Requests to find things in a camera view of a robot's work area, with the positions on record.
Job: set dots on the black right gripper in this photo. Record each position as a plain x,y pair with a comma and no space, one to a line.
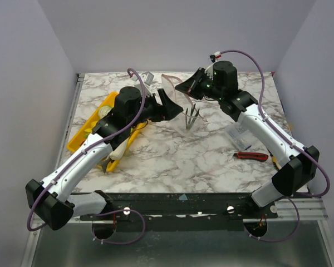
198,84

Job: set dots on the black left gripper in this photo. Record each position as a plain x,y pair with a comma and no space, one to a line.
167,110

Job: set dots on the clear zip top bag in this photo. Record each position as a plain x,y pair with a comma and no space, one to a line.
168,83

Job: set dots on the green toy scallion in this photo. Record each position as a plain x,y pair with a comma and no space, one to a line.
191,115

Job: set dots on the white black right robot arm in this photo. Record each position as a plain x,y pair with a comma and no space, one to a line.
298,163

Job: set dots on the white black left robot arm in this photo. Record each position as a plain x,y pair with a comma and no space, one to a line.
51,198

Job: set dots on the green toy cabbage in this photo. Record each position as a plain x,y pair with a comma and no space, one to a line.
103,111

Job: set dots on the green toy celery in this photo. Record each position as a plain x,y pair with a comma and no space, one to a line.
118,153

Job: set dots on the clear plastic screw box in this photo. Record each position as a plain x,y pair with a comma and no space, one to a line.
240,137

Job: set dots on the yellow plastic tray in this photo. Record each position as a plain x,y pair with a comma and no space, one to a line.
78,139

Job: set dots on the grey toy fish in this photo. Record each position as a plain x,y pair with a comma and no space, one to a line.
104,163

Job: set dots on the red black utility knife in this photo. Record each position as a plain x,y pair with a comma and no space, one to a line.
251,156

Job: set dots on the yellow black pliers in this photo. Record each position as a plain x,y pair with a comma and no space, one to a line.
275,163

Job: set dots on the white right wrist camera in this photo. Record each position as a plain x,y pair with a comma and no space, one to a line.
209,70

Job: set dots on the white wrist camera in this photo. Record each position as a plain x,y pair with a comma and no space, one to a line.
209,70
147,78

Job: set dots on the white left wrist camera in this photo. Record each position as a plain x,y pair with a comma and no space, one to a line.
147,78

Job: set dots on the black mounting rail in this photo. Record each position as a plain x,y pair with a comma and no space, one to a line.
181,211

